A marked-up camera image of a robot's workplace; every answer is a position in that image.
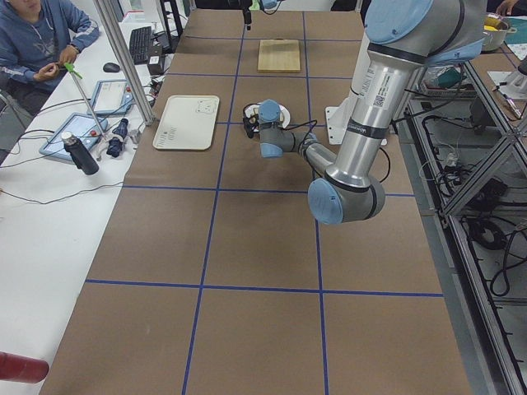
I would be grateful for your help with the black water bottle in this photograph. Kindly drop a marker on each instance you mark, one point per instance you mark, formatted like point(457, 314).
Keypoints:
point(81, 157)

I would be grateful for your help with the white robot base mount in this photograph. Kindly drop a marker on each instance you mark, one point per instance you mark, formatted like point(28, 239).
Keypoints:
point(337, 117)

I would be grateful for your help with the red bottle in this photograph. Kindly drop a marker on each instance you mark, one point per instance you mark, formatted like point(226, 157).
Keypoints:
point(22, 369)

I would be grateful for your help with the folded navy umbrella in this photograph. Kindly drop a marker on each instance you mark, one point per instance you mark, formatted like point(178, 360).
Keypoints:
point(116, 142)

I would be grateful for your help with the white round plate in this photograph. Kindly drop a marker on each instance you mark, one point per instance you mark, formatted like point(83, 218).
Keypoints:
point(285, 116)

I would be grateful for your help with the seated person blue hoodie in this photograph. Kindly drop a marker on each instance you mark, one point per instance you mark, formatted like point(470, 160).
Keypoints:
point(38, 38)

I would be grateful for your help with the far blue teach pendant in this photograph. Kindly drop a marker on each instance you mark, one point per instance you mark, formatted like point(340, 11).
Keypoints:
point(112, 98)

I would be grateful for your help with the black computer mouse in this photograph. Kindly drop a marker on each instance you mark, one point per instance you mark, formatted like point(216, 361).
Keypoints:
point(111, 67)

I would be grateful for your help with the black keyboard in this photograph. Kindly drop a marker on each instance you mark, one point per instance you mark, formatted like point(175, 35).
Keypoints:
point(139, 44)

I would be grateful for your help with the cream bear serving tray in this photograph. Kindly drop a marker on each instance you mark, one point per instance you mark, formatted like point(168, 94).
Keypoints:
point(187, 123)

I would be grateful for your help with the aluminium frame post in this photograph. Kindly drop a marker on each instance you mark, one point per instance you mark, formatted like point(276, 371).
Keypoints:
point(120, 49)

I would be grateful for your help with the bamboo cutting board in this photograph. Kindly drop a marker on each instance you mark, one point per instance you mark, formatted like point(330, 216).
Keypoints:
point(279, 56)

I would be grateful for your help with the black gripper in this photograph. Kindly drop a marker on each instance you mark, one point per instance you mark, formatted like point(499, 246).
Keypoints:
point(255, 119)

